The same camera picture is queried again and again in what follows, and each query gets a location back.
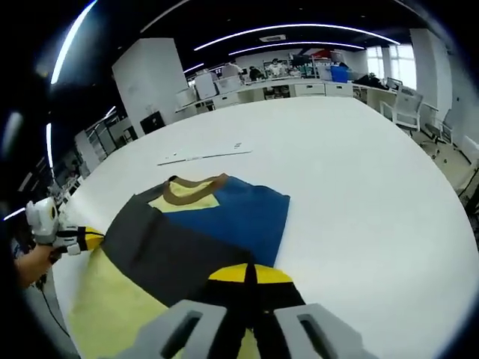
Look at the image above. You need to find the short curved ceiling light strip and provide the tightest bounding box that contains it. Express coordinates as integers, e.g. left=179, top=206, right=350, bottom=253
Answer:
left=228, top=40, right=366, bottom=56

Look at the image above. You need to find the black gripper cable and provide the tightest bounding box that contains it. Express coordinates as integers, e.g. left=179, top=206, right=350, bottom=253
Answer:
left=37, top=276, right=72, bottom=337

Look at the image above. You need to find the blue bin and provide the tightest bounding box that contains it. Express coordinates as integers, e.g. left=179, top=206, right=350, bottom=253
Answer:
left=330, top=65, right=351, bottom=82

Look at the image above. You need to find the wide white square pillar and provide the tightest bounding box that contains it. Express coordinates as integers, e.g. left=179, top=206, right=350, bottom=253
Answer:
left=112, top=37, right=188, bottom=138

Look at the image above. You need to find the white office chair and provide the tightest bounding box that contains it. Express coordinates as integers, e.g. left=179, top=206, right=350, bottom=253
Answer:
left=379, top=89, right=424, bottom=132

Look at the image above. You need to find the yellow blue grey garment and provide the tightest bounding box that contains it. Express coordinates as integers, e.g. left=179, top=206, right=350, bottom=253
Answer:
left=67, top=172, right=291, bottom=359

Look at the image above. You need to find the narrow white pillar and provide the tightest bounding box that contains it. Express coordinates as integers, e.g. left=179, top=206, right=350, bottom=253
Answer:
left=409, top=28, right=461, bottom=132

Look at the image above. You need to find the person's left hand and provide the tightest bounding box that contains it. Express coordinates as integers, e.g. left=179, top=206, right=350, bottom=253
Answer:
left=16, top=245, right=61, bottom=289

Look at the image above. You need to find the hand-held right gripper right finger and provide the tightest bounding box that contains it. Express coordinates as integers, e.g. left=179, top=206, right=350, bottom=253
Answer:
left=251, top=264, right=379, bottom=359

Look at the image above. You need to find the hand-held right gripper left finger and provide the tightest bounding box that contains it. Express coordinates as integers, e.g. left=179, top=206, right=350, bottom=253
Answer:
left=129, top=263, right=248, bottom=359

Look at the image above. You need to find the black cabinet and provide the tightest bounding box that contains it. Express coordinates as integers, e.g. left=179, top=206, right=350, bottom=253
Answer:
left=140, top=111, right=165, bottom=135

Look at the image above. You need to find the white counter with cabinets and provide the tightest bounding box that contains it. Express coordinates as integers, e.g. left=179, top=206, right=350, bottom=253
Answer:
left=175, top=76, right=397, bottom=113

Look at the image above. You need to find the white template sheet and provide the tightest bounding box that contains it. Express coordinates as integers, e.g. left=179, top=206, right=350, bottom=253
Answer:
left=156, top=141, right=254, bottom=167

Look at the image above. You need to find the long curved ceiling light strip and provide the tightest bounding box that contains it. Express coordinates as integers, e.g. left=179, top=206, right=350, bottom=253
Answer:
left=193, top=24, right=401, bottom=52

